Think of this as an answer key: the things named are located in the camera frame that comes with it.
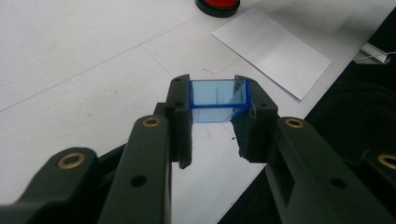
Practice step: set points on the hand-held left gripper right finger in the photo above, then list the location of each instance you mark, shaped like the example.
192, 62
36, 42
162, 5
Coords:
255, 130

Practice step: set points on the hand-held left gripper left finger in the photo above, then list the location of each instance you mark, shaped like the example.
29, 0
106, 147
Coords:
180, 124

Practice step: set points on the clear blue stamp cap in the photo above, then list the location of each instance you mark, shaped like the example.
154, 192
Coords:
218, 99

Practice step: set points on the white paper sheet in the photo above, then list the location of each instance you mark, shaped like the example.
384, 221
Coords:
274, 53

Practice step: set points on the white table mat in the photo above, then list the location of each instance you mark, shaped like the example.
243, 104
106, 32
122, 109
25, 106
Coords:
77, 62

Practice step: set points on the round red ink pad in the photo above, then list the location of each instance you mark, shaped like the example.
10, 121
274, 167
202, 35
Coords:
218, 6

